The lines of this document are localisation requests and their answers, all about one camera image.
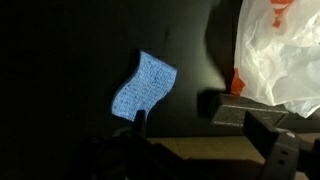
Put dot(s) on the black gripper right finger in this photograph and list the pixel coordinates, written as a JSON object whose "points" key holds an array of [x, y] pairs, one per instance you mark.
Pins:
{"points": [[280, 148]]}

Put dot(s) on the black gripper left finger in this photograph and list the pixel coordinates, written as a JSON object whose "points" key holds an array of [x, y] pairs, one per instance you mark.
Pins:
{"points": [[139, 123]]}

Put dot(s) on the black remote control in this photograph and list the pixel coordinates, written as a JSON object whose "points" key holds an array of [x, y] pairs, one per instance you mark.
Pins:
{"points": [[230, 110]]}

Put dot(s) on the large cardboard box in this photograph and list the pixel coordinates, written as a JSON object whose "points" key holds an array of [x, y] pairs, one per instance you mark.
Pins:
{"points": [[230, 158]]}

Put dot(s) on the white plastic bag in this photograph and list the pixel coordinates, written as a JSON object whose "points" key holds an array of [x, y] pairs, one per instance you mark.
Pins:
{"points": [[277, 54]]}

